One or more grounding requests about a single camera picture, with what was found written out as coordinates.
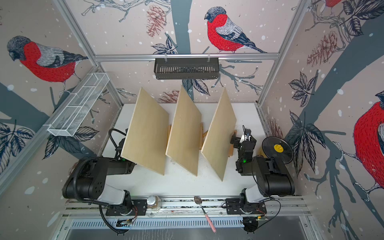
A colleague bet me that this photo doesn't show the plywood board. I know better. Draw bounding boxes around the plywood board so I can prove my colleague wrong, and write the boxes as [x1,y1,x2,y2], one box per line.
[166,87,202,176]
[201,89,237,181]
[121,88,169,176]

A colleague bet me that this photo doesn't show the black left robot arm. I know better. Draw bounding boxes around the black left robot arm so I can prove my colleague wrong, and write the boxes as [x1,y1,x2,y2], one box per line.
[62,129,136,209]

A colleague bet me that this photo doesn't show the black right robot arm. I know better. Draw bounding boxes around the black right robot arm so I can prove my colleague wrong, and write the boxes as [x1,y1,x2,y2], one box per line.
[231,129,295,207]

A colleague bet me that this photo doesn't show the right wooden easel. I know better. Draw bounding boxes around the right wooden easel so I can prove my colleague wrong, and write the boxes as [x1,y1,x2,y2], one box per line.
[228,130,237,157]

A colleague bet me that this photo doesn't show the wooden easel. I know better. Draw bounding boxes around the wooden easel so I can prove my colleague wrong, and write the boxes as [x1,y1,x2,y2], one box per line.
[228,130,237,157]
[199,123,208,150]

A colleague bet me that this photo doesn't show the middle wooden easel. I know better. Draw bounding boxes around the middle wooden easel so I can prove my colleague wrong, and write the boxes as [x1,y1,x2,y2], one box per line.
[199,123,208,150]

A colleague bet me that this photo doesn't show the black disc yellow knob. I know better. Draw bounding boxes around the black disc yellow knob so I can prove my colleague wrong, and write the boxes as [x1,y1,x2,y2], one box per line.
[262,137,294,165]

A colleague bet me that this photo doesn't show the small glass jar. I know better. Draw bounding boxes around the small glass jar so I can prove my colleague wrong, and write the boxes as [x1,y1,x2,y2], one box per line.
[147,196,161,211]

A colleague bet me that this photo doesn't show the small circuit board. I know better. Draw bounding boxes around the small circuit board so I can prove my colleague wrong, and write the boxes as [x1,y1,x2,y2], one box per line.
[116,219,135,228]

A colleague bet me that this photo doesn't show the black hanging basket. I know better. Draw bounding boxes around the black hanging basket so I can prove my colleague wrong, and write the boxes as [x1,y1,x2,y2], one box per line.
[154,58,220,80]

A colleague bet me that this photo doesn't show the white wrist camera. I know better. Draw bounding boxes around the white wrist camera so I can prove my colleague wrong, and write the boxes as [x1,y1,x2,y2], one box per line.
[240,134,255,143]

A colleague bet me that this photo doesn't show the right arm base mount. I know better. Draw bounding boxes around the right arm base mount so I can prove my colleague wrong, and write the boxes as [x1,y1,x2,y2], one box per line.
[222,198,267,215]

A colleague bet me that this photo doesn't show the white wire mesh basket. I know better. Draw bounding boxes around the white wire mesh basket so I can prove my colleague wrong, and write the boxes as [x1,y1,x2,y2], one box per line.
[48,73,110,137]

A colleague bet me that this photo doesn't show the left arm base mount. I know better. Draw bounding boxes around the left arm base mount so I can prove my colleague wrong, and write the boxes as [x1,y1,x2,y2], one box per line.
[106,199,147,217]

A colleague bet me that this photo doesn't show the spoon with pink handle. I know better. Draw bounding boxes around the spoon with pink handle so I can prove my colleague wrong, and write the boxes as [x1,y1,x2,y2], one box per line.
[194,196,217,233]

